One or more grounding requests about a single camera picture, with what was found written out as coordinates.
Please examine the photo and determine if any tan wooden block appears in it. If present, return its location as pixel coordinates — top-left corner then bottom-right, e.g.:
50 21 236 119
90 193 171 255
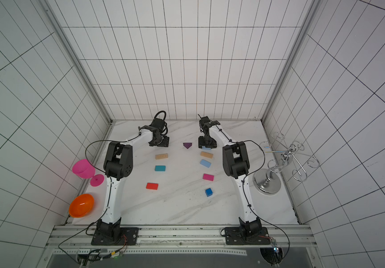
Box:
200 151 213 159
155 154 169 160

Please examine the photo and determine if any purple pentagon block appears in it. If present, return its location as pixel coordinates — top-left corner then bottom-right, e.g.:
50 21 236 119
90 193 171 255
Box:
183 142 193 149

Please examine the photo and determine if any teal block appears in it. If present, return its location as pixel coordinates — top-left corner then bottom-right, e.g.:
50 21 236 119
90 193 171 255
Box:
154 165 166 172

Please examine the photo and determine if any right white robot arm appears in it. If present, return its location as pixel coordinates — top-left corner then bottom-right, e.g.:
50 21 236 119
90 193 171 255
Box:
199 116 266 245

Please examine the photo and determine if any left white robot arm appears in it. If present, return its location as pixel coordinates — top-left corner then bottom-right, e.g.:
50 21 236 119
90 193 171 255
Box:
91 117 170 246

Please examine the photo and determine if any magenta block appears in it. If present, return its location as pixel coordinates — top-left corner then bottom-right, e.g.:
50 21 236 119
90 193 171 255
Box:
203 174 214 182

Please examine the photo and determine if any dark blue cube block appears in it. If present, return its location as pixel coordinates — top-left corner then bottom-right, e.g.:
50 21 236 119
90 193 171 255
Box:
205 188 213 197

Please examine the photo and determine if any red block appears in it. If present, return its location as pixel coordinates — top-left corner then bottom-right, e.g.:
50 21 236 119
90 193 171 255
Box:
146 183 159 191

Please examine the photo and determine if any pink plastic goblet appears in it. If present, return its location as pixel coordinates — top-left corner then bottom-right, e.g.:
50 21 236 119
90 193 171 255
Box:
72 159 105 187

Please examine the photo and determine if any orange plastic bowl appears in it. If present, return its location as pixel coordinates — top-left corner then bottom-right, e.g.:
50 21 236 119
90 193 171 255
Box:
68 194 95 218

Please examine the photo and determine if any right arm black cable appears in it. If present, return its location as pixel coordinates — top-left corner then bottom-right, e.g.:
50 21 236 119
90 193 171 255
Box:
241 140 290 260

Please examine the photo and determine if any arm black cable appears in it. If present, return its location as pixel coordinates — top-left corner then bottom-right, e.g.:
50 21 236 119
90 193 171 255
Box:
57 133 143 262
241 140 290 260

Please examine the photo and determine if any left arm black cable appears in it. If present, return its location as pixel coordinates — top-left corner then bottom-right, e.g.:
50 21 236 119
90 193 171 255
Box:
57 133 143 262

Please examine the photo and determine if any chrome wire cup rack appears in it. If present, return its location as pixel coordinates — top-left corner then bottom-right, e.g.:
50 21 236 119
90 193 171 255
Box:
252 140 321 195

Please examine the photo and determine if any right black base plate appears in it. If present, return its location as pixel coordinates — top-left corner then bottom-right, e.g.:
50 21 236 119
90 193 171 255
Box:
223 227 271 246

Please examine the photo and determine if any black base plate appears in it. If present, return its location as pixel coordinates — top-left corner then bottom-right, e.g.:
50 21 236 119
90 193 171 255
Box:
91 227 139 246
223 227 271 246

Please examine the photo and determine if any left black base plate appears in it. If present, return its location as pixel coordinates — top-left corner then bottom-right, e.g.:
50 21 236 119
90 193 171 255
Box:
91 227 139 246

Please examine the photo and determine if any aluminium mounting rail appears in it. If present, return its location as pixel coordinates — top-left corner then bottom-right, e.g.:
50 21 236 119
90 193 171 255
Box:
46 225 317 251

